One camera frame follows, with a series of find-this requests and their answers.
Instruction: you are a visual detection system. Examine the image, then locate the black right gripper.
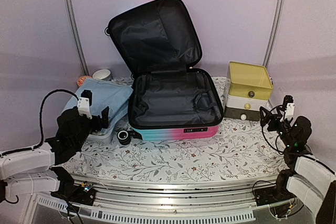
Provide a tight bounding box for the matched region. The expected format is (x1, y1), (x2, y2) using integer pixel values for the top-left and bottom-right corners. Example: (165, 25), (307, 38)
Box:
(260, 106), (296, 148)

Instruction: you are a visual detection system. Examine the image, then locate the pale blue denim garment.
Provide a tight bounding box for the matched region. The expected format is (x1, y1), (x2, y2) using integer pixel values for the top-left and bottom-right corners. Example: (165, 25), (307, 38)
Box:
(57, 79), (133, 133)

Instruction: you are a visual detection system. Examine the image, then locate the yellow top drawer box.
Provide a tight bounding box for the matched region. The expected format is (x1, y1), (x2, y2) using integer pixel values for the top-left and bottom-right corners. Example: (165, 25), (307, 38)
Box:
(224, 61), (273, 121)

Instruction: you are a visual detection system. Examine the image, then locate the pink and teal kids suitcase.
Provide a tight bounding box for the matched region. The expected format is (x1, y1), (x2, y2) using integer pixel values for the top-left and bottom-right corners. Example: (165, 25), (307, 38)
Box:
(106, 0), (224, 145)

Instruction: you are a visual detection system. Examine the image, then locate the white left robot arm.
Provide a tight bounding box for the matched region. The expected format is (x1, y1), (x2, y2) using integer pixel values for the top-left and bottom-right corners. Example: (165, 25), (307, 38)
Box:
(1, 90), (109, 205)

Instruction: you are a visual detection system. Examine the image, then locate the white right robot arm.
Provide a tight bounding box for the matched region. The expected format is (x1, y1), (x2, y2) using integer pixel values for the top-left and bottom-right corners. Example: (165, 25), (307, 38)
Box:
(255, 103), (335, 223)

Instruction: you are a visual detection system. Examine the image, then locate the white perforated plastic basket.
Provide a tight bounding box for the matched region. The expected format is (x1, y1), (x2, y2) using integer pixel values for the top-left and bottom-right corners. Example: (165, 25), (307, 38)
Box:
(87, 125), (115, 144)

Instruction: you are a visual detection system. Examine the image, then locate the floral patterned table mat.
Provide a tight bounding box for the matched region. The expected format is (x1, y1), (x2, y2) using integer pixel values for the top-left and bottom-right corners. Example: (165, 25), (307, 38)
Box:
(51, 76), (296, 183)

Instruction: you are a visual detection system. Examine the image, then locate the white ceramic bowl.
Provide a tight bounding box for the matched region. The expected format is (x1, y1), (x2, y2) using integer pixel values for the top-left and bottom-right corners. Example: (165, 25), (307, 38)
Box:
(92, 69), (112, 81)

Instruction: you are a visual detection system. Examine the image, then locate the orange patterned small dish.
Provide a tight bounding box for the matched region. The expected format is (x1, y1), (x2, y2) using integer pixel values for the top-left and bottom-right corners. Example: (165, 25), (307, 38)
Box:
(76, 76), (92, 87)

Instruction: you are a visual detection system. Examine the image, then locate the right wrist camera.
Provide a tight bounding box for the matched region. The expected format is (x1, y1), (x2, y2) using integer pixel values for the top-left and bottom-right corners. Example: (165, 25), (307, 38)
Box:
(280, 95), (295, 122)

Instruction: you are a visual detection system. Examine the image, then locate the aluminium front rail frame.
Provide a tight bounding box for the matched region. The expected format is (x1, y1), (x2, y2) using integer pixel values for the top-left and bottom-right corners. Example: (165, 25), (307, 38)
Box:
(23, 175), (315, 223)

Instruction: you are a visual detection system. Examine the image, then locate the right wall aluminium post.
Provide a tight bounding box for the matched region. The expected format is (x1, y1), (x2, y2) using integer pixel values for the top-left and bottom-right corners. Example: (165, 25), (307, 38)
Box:
(262, 0), (285, 68)

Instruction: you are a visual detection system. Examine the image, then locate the wall aluminium post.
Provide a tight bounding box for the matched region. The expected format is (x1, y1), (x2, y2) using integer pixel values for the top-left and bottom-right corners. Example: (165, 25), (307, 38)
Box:
(64, 0), (89, 75)
(262, 0), (285, 68)

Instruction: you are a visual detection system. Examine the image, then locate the left wall aluminium post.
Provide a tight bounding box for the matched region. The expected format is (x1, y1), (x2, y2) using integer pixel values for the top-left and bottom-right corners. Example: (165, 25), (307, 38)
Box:
(64, 0), (89, 75)

